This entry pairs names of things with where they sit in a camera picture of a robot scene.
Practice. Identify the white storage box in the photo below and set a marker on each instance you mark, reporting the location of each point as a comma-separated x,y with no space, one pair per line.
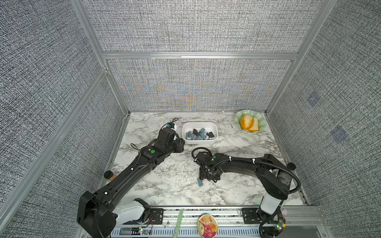
209,127

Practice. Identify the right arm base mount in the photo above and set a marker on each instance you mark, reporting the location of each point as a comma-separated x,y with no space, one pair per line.
254,215

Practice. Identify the bread pieces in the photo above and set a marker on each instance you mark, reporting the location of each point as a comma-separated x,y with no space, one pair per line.
249,123

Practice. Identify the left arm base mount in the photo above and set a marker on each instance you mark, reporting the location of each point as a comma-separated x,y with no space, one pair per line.
140,212

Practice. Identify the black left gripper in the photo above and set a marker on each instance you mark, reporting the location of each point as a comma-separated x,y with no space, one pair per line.
180,145

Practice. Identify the green scalloped plate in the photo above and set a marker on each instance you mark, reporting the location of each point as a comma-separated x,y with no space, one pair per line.
259,116

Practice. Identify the green strip on rail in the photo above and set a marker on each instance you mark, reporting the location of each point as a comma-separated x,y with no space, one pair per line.
178,223

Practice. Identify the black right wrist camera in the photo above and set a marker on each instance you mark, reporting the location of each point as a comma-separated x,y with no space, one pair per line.
204,159

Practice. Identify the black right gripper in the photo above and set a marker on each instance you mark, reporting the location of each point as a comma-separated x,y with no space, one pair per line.
202,177

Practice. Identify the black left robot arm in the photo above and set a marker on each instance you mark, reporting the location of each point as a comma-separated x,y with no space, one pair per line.
95,209

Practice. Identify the small black-capped jar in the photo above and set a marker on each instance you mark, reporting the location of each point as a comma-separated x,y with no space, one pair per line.
291,166

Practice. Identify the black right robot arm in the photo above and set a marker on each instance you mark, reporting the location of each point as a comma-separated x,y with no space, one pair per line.
278,180

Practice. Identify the orange black-capped jar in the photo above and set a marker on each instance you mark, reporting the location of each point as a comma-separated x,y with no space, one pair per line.
109,176

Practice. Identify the round colourful tin lid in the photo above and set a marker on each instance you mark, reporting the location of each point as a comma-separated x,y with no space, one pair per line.
207,226

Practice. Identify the teal eraser bottom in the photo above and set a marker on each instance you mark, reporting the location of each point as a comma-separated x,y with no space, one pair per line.
199,182

